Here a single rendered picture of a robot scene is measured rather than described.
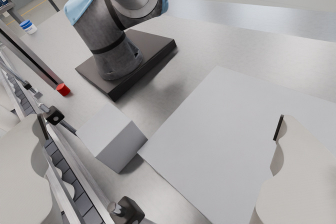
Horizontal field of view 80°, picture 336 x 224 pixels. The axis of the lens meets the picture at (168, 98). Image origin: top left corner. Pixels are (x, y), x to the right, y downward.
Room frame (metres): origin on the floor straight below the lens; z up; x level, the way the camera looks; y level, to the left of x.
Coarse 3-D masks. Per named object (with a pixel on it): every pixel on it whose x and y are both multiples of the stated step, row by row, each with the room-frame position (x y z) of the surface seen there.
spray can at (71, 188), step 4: (44, 176) 0.22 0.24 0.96; (48, 180) 0.22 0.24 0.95; (64, 184) 0.23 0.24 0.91; (68, 184) 0.23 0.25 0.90; (52, 188) 0.21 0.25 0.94; (68, 188) 0.22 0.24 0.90; (72, 188) 0.22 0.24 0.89; (72, 192) 0.22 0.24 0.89; (56, 196) 0.20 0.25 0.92; (72, 196) 0.21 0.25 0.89; (56, 200) 0.20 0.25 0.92; (60, 204) 0.20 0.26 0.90; (60, 208) 0.20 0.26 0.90
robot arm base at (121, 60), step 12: (120, 36) 0.56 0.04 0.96; (108, 48) 0.54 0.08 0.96; (120, 48) 0.54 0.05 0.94; (132, 48) 0.57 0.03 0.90; (96, 60) 0.56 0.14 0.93; (108, 60) 0.53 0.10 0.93; (120, 60) 0.53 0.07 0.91; (132, 60) 0.53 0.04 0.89; (108, 72) 0.53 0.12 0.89; (120, 72) 0.52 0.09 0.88
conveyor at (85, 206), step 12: (0, 60) 1.13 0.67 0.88; (24, 96) 0.67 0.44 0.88; (24, 108) 0.59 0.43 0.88; (48, 144) 0.38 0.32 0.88; (60, 156) 0.33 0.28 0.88; (60, 168) 0.29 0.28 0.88; (72, 180) 0.25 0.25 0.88; (84, 192) 0.21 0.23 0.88; (84, 204) 0.19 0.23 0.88; (84, 216) 0.17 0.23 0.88; (96, 216) 0.16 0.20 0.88
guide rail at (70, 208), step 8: (0, 72) 0.74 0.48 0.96; (8, 88) 0.60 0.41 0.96; (16, 104) 0.49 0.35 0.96; (16, 112) 0.45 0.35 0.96; (24, 112) 0.45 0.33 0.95; (48, 160) 0.25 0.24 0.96; (48, 168) 0.23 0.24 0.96; (48, 176) 0.22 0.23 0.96; (56, 176) 0.21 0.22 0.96; (56, 184) 0.20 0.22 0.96; (56, 192) 0.18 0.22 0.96; (64, 192) 0.18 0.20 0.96; (64, 200) 0.16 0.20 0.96; (72, 200) 0.16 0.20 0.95; (64, 208) 0.15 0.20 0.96; (72, 208) 0.15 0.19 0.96; (72, 216) 0.13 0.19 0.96; (80, 216) 0.13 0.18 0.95
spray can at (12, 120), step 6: (0, 108) 0.43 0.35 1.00; (0, 114) 0.42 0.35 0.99; (6, 114) 0.42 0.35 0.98; (12, 114) 0.43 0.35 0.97; (0, 120) 0.41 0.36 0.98; (6, 120) 0.41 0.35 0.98; (12, 120) 0.42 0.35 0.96; (18, 120) 0.43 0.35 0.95; (0, 126) 0.41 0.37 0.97; (6, 126) 0.41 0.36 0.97; (12, 126) 0.41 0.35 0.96
